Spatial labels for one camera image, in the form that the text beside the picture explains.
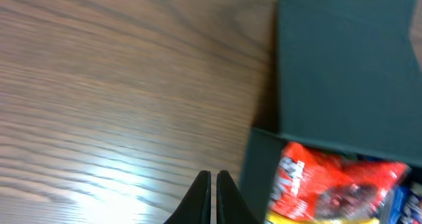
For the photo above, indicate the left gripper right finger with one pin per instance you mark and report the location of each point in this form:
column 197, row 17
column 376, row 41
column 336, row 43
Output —
column 231, row 207

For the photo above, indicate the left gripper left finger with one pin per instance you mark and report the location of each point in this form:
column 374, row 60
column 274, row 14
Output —
column 195, row 207

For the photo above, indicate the yellow Hacks candy bag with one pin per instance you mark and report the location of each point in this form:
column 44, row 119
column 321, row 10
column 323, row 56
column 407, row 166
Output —
column 274, row 218

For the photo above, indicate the red Hacks candy bag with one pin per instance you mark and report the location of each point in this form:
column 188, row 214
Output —
column 311, row 185

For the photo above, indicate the blue Oreo cookie pack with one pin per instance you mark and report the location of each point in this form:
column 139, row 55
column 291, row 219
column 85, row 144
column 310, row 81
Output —
column 399, row 198

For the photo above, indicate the dark green box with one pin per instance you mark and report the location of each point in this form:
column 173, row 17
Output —
column 347, row 79

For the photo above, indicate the dark purple snack bar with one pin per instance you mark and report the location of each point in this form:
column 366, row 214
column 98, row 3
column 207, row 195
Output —
column 411, row 213

